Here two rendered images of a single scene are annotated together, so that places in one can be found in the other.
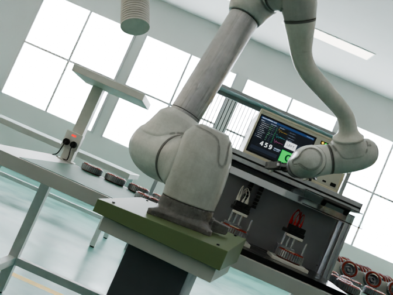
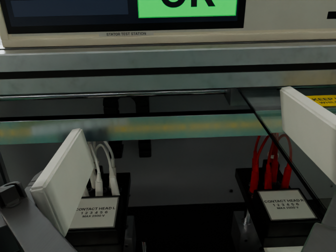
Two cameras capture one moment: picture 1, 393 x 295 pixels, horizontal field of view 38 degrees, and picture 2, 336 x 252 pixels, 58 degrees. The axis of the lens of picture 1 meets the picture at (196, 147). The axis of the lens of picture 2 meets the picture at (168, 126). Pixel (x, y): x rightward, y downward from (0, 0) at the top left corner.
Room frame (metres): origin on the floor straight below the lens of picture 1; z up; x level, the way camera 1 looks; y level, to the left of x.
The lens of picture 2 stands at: (2.03, -0.35, 1.19)
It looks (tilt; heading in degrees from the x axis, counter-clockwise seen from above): 27 degrees down; 357
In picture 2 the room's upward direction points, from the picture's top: 1 degrees counter-clockwise
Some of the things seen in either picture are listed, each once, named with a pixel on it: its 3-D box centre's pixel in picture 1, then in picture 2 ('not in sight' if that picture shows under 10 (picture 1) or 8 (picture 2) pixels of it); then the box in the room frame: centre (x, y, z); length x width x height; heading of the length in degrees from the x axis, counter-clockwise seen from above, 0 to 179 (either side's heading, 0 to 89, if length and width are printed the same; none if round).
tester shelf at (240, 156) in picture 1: (278, 177); (177, 32); (2.57, -0.39, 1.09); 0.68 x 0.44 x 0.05; 89
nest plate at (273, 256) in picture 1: (286, 261); not in sight; (2.24, -0.51, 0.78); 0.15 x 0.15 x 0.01; 89
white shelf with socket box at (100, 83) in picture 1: (96, 126); not in sight; (2.84, 0.51, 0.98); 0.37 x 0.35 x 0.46; 89
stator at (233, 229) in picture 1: (233, 231); not in sight; (2.25, -0.27, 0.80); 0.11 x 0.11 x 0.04
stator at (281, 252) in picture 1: (289, 256); not in sight; (2.24, -0.51, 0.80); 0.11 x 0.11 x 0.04
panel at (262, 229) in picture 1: (265, 212); (180, 138); (2.50, -0.39, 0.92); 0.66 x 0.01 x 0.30; 89
